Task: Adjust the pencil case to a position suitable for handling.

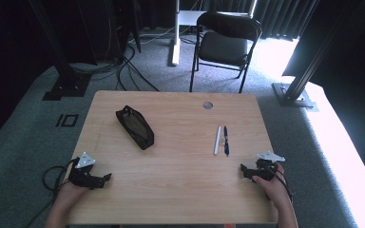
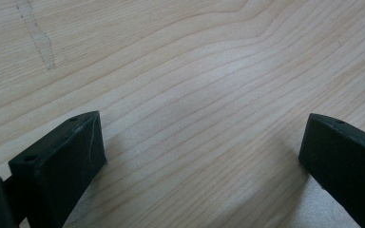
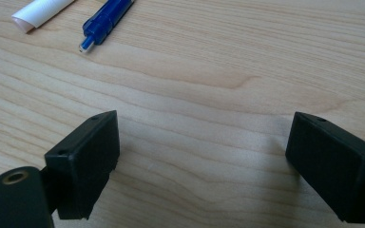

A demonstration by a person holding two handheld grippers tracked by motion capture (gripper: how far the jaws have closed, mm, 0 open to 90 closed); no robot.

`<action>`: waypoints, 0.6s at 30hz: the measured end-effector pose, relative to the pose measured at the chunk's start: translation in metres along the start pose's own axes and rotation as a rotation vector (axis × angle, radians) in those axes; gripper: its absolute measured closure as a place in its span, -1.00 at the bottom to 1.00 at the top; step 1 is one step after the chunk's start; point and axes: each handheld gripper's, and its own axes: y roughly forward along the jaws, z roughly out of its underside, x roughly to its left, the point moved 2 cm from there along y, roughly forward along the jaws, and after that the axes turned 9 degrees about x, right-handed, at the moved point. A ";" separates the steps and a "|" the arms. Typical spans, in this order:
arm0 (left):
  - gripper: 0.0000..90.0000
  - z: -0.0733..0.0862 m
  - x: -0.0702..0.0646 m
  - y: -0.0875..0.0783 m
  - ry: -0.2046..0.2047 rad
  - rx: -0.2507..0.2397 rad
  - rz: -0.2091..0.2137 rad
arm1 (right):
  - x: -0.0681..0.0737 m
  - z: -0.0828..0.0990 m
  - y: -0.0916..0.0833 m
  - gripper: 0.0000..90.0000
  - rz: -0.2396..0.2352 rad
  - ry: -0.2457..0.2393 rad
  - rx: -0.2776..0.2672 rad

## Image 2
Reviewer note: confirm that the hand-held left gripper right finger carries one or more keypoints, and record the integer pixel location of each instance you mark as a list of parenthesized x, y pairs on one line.
[(345, 164)]

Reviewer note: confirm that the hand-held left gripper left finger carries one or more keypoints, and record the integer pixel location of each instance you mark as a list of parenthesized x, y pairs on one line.
[(60, 164)]

